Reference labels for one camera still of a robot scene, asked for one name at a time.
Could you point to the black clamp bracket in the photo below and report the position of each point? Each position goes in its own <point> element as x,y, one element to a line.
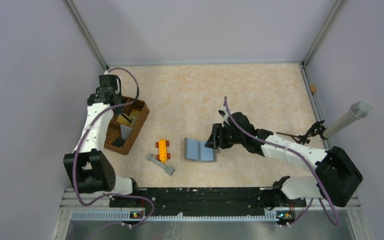
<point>316,129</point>

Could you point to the gold card in basket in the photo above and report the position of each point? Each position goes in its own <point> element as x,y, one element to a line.
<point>134,114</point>

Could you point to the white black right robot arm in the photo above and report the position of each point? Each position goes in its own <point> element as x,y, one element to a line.
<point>333,175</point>

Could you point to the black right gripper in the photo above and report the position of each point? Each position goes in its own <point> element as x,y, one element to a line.
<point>216,140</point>

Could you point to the grey plastic toy bolt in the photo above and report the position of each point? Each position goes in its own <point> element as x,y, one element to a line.
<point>167,168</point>

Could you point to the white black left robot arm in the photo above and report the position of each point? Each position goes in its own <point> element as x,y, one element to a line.
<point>88,169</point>

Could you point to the silver metal tube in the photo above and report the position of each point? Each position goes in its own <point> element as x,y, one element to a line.
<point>357,111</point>

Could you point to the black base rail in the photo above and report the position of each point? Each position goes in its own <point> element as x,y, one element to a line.
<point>208,201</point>

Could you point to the small wooden block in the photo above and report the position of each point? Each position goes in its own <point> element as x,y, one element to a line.
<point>312,88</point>

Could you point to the grey card holder wallet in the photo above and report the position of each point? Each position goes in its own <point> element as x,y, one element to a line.
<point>196,151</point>

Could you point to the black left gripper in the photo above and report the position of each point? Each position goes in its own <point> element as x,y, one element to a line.
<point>118,92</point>

